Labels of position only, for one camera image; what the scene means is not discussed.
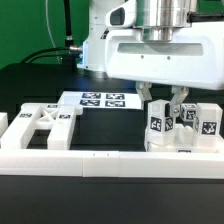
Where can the white chair back part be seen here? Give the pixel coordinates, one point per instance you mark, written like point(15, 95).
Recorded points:
point(59, 119)

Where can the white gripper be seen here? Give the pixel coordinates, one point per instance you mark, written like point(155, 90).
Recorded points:
point(193, 58)

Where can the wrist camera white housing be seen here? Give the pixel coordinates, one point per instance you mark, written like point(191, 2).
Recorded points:
point(122, 16)

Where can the white block at left edge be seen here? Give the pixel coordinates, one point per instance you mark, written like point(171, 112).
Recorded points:
point(3, 122)

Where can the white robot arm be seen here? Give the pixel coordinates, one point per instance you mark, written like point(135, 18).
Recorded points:
point(157, 20)

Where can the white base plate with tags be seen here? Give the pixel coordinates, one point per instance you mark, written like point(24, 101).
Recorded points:
point(102, 100)

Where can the white tagged cube right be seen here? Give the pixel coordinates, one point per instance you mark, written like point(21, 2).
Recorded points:
point(188, 111)

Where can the white chair seat part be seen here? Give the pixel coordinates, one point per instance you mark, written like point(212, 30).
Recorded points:
point(181, 139)

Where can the white U-shaped fence frame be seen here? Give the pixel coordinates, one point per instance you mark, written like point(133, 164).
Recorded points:
point(113, 163)

